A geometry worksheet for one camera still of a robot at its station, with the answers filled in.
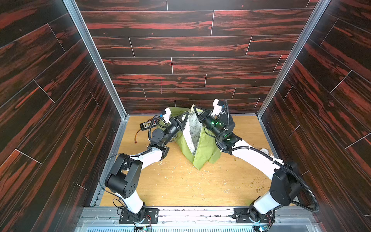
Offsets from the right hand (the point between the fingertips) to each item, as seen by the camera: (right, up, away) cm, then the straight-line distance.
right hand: (195, 105), depth 71 cm
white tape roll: (+49, -27, +26) cm, 62 cm away
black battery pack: (-35, -9, +40) cm, 54 cm away
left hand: (-3, -5, 0) cm, 6 cm away
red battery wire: (-42, -21, +34) cm, 58 cm away
